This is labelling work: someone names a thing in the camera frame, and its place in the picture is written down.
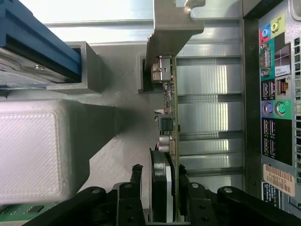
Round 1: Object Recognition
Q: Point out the orange service tag sticker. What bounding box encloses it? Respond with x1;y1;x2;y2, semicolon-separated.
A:
262;163;296;196

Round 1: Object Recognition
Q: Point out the green RAM stick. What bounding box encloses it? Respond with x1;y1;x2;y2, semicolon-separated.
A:
0;203;58;222

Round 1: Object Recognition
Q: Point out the grey parts rack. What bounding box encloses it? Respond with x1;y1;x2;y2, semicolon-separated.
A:
0;41;153;226

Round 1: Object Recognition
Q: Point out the open grey PC case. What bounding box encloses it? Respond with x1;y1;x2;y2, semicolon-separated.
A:
242;0;301;221

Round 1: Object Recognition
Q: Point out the Windows licence sticker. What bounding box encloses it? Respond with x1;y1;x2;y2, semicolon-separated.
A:
274;43;292;77

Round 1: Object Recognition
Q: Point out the hard disk with blue caddy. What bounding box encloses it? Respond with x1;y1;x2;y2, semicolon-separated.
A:
0;0;82;91

